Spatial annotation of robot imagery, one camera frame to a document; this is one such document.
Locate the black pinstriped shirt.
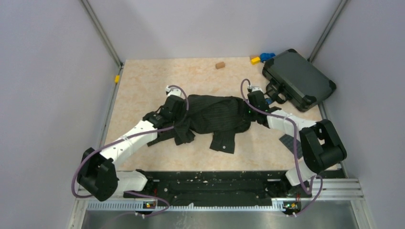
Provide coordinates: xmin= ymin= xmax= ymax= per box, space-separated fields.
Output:
xmin=147 ymin=94 xmax=251 ymax=154

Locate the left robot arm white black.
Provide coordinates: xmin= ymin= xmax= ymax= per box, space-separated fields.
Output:
xmin=72 ymin=85 xmax=189 ymax=201

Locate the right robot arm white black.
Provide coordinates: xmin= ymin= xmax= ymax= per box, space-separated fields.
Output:
xmin=242 ymin=85 xmax=347 ymax=194

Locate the brown wooden block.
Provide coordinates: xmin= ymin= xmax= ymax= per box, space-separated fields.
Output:
xmin=215 ymin=62 xmax=225 ymax=70

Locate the yellow toy block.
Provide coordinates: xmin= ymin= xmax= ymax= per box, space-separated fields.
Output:
xmin=250 ymin=56 xmax=261 ymax=65

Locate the blue toy piece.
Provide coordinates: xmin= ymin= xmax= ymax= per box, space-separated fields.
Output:
xmin=259 ymin=52 xmax=276 ymax=62

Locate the dark grey studded baseplate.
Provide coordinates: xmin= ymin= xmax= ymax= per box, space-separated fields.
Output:
xmin=279 ymin=134 xmax=303 ymax=159

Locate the dark grey hard case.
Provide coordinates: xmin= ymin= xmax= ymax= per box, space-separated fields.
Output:
xmin=262 ymin=49 xmax=337 ymax=112

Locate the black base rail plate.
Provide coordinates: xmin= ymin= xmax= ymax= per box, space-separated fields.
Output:
xmin=119 ymin=170 xmax=345 ymax=209

